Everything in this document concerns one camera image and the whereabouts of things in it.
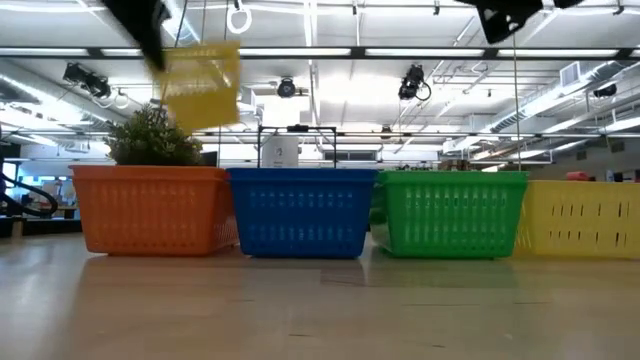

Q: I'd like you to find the white container with black handle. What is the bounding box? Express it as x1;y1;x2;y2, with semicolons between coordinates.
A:
256;124;338;169

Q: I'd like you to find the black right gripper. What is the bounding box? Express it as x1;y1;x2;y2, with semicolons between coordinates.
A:
457;0;545;45

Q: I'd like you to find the thin hanging cable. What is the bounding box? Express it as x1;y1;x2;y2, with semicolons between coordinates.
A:
512;34;522;172

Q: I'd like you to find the blue plastic basket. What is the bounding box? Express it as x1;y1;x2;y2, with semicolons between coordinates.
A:
227;167;379;260

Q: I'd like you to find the black overhead camera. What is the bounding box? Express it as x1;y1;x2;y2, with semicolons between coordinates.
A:
276;77;297;99

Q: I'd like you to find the black aluminium table frame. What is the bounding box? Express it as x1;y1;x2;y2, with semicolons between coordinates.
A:
0;45;640;60

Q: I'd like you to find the white cable loop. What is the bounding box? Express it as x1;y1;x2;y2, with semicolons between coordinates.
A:
226;0;254;35

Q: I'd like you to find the potted plant in striped pot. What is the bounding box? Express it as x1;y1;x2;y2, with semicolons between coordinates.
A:
103;103;205;168

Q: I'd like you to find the yellow plastic basket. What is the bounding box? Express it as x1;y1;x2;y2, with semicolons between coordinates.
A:
149;42;242;134
514;179;640;260

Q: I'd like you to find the green plastic basket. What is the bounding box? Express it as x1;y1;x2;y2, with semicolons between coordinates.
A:
369;170;530;260

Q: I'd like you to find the orange plastic basket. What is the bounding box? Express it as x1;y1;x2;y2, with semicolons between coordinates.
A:
69;164;240;258

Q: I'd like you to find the white box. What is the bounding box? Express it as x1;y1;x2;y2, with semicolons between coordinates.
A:
261;136;300;169

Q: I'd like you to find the black hose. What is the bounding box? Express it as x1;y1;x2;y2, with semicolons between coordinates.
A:
0;172;60;219

